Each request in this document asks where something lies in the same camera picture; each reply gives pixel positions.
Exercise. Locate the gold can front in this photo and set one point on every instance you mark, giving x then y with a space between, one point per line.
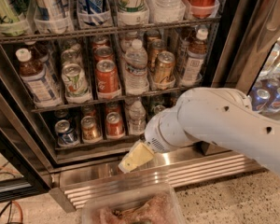
164 66

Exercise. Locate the white green soda can rear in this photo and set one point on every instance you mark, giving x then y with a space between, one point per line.
70 56

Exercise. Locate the green can bottom shelf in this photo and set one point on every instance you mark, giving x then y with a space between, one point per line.
157 109

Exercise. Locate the water bottle bottom shelf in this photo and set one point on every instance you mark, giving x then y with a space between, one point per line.
137 118

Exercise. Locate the gold can rear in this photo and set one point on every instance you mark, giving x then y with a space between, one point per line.
151 35

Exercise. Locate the red can bottom shelf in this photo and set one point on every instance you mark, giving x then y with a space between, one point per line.
114 124

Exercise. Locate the steel fridge vent grille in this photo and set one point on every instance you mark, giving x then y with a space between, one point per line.
74 185

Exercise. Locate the clear water bottle shelf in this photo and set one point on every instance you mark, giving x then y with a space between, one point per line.
136 67
166 11

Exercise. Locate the red coke can rear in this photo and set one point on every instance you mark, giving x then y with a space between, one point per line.
100 41

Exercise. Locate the iced tea bottle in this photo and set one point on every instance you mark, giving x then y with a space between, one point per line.
196 54
36 77

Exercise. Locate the white green soda can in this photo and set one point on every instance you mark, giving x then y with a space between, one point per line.
70 56
74 80

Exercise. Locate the iced tea bottle right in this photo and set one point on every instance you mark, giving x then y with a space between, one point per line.
196 54

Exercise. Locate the iced tea bottle left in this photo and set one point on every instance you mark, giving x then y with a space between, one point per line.
36 77

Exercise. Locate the clear plastic food container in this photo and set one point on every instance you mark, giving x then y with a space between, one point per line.
156 204

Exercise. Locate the clear water bottle top shelf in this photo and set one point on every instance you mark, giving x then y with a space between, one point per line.
166 11

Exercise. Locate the white green soda can front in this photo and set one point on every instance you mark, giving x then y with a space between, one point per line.
74 80

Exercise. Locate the gold can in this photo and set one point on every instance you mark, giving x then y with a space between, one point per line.
155 48
151 35
164 66

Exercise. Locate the clear water bottle middle shelf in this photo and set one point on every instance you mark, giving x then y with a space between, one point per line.
136 67

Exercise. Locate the orange can bottom shelf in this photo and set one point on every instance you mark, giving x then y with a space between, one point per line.
90 130

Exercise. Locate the red coke can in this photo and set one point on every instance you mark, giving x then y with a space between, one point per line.
100 41
103 53
107 76

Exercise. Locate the blue white can top shelf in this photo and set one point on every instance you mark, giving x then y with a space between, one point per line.
92 13

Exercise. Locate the red coke can front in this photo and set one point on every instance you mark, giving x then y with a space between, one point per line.
107 76

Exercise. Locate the blue pepsi can bottom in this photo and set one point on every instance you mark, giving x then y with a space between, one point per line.
67 135

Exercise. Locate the pepsi can behind door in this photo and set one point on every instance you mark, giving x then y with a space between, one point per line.
260 97
274 102

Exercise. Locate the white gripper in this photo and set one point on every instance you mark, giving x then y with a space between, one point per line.
154 133

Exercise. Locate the white green can top shelf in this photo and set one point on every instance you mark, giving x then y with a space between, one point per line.
131 11

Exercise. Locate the glass fridge door right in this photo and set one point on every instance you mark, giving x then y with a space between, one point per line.
254 30

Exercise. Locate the silver can top shelf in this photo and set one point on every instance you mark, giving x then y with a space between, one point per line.
53 16

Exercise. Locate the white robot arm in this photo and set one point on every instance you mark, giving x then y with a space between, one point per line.
219 116

